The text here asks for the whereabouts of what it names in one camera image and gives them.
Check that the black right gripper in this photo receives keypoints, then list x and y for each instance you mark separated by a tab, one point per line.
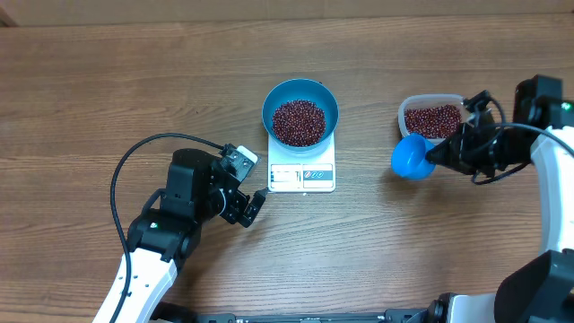
457	150

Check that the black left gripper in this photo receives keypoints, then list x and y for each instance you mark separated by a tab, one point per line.
238	200

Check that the blue plastic measuring scoop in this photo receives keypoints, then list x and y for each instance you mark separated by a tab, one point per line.
408	159

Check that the red adzuki beans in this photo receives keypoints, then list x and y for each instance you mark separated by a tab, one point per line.
302	123

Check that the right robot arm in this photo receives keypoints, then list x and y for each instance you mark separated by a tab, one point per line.
540	134

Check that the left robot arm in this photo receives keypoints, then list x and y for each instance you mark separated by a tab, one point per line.
199	187

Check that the white digital kitchen scale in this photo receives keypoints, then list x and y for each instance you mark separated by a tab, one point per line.
301	169

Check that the teal metal bowl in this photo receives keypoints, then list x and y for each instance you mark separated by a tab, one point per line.
301	89

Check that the clear plastic food container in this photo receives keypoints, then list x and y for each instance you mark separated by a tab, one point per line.
412	99

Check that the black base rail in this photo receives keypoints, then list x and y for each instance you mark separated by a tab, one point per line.
296	317

